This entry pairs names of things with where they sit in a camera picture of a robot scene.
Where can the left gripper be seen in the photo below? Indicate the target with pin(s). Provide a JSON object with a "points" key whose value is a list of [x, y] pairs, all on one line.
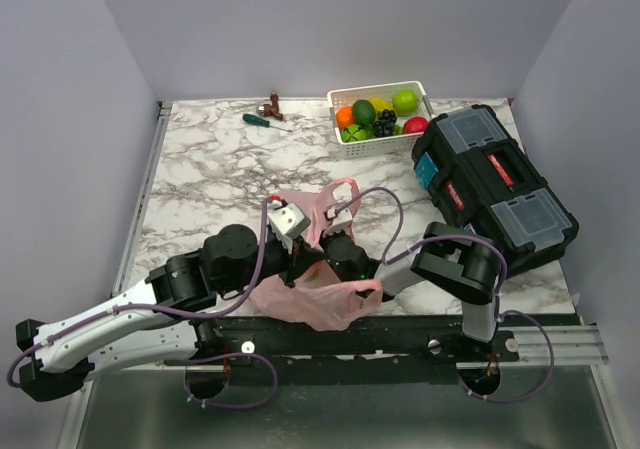
{"points": [[298, 261]]}

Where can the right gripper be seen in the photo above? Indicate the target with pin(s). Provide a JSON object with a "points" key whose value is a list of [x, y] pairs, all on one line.
{"points": [[324, 239]]}

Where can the pink plastic bag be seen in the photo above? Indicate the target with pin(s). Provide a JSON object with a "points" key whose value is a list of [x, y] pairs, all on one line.
{"points": [[318, 298]]}

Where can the green fruit with black trim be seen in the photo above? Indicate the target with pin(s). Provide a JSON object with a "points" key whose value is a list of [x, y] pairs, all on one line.
{"points": [[355, 133]]}

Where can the dark purple fake grapes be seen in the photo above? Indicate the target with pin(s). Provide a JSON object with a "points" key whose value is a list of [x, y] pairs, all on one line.
{"points": [[384, 124]]}

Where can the orange fake orange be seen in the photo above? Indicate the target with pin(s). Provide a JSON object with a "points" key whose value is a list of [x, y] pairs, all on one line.
{"points": [[344, 117]]}

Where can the dark green fake fruit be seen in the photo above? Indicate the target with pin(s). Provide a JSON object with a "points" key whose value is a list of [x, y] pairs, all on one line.
{"points": [[363, 112]]}

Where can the red fake apple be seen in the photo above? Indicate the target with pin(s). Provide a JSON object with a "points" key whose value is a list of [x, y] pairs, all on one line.
{"points": [[415, 125]]}

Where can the yellow fake lemon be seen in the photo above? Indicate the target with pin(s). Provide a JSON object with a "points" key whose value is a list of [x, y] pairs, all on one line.
{"points": [[381, 104]]}

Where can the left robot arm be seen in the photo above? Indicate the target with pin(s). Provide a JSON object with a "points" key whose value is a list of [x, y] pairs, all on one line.
{"points": [[163, 317]]}

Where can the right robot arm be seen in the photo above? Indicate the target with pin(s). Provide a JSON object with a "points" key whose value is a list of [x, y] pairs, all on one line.
{"points": [[467, 266]]}

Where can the green fake apple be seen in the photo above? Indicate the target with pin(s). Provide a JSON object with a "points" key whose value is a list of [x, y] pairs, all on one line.
{"points": [[405, 102]]}

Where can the brown metal faucet valve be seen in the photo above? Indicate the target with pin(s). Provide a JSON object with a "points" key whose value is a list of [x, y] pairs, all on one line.
{"points": [[271, 108]]}

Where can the black plastic toolbox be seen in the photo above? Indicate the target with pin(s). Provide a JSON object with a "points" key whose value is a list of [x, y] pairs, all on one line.
{"points": [[480, 180]]}

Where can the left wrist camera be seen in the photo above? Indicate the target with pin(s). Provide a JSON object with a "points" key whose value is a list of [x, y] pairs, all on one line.
{"points": [[287, 221]]}

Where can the aluminium frame rail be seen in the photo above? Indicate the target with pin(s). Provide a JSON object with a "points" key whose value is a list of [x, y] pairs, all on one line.
{"points": [[208, 170]]}

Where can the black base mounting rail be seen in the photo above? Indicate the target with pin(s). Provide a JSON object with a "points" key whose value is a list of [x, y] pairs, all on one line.
{"points": [[255, 351]]}

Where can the green handled screwdriver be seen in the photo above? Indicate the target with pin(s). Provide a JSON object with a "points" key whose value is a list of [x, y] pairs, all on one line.
{"points": [[258, 121]]}

